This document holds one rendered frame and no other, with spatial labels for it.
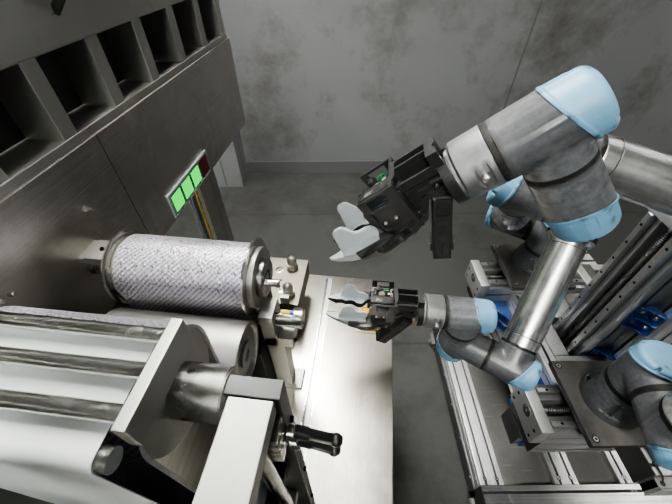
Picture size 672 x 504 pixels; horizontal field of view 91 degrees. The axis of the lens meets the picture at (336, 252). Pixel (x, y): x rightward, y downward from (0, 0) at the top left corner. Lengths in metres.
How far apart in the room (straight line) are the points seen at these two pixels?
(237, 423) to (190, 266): 0.37
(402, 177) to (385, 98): 2.63
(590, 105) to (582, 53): 3.09
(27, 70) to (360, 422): 0.89
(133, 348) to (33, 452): 0.10
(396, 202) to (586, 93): 0.20
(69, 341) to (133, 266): 0.28
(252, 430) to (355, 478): 0.55
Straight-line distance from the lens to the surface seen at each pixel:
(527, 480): 1.71
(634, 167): 0.61
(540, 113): 0.41
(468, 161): 0.40
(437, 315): 0.74
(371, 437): 0.86
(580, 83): 0.42
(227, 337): 0.60
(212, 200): 1.62
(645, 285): 1.16
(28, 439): 0.38
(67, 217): 0.75
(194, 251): 0.63
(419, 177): 0.42
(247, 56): 3.00
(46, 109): 0.75
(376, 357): 0.94
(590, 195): 0.46
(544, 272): 0.86
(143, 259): 0.67
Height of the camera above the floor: 1.72
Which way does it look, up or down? 45 degrees down
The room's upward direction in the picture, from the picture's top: straight up
